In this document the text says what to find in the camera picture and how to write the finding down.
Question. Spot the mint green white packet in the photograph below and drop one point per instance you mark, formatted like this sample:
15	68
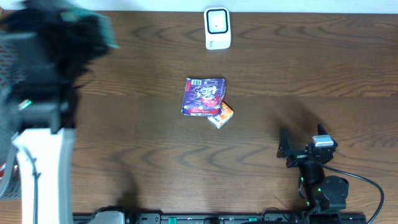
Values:
76	14

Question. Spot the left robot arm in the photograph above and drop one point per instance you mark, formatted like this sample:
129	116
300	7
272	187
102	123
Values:
45	48

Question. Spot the purple snack bag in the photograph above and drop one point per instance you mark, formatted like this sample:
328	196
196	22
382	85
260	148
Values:
203	96

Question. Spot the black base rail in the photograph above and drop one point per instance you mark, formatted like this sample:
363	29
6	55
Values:
156	218

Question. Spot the grey plastic mesh basket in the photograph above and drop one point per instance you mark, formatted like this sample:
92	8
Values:
13	103

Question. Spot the white barcode scanner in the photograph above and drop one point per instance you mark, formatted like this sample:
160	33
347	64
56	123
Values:
217	28

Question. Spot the small orange box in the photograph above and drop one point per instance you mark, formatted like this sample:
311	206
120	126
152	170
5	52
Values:
226	114

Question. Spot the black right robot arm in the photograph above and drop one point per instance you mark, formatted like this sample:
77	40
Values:
325	195

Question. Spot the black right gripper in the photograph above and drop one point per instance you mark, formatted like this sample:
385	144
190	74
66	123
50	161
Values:
297	157

